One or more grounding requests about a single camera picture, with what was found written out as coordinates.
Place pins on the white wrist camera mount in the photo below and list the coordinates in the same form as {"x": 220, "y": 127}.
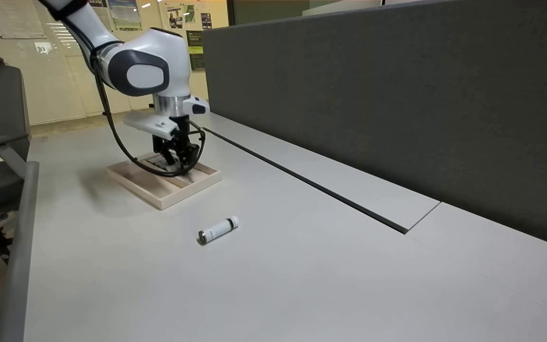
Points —
{"x": 151, "y": 123}

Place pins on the landscape photo wall poster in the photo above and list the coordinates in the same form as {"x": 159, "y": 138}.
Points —
{"x": 128, "y": 13}

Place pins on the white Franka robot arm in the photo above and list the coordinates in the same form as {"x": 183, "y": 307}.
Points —
{"x": 161, "y": 57}

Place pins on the small photo wall print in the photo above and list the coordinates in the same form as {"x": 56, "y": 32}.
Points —
{"x": 176, "y": 17}

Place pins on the dark grey desk partition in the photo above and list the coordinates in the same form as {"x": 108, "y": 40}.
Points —
{"x": 413, "y": 95}

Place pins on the beige wall cabinets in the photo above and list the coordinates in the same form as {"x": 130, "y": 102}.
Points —
{"x": 47, "y": 81}

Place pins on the small dark wall print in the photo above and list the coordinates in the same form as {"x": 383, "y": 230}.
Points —
{"x": 206, "y": 19}

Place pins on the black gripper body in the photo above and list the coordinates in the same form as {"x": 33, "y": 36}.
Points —
{"x": 180, "y": 133}

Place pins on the small white wall sign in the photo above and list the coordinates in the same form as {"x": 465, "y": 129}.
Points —
{"x": 43, "y": 47}

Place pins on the light wooden tray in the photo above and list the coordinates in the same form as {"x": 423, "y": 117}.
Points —
{"x": 161, "y": 190}

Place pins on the dark green wall poster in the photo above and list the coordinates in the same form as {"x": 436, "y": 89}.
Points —
{"x": 199, "y": 59}

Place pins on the small green wall print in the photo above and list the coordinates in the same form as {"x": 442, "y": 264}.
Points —
{"x": 189, "y": 13}

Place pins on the white marker pen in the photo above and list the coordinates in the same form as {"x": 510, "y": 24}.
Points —
{"x": 220, "y": 228}

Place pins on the grey neighbouring desk edge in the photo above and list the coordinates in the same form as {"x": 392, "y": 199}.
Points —
{"x": 20, "y": 252}

